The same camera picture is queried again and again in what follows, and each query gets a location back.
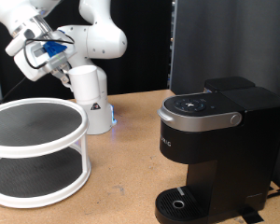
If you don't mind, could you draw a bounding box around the metal frame post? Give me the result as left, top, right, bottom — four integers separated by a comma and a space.
167, 0, 178, 91

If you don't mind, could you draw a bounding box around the black camera cable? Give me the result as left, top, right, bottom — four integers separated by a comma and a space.
0, 32, 76, 101

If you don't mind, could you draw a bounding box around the black slotted drip tray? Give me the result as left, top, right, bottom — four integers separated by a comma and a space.
154, 186, 209, 224

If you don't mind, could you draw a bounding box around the black curtain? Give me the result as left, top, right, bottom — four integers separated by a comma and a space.
0, 0, 174, 102

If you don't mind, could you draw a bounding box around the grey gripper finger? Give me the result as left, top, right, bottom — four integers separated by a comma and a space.
60, 74, 72, 87
51, 65, 67, 78

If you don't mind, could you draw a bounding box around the black tape strip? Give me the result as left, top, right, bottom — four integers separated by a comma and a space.
239, 206, 265, 224

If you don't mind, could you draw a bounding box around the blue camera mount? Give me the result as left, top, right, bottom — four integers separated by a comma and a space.
42, 41, 68, 59

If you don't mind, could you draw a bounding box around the black Keurig coffee machine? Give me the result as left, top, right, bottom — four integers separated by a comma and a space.
154, 76, 280, 224

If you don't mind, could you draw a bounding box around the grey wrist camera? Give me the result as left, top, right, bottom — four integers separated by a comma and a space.
46, 51, 70, 72

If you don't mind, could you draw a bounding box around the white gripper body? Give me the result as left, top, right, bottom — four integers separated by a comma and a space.
13, 40, 77, 82

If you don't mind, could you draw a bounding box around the white mug with green mark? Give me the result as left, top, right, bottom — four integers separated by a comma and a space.
67, 64, 99, 103

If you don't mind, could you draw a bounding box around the silver-handled Keurig brew lid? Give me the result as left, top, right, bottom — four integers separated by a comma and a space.
157, 92, 244, 133

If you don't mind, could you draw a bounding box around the black power cord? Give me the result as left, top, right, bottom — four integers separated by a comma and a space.
265, 186, 280, 201

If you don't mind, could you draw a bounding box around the black Keurig water tank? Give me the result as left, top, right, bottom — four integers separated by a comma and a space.
203, 76, 256, 93

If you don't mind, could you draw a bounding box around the white two-tier turntable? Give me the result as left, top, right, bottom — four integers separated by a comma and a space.
0, 97, 92, 209

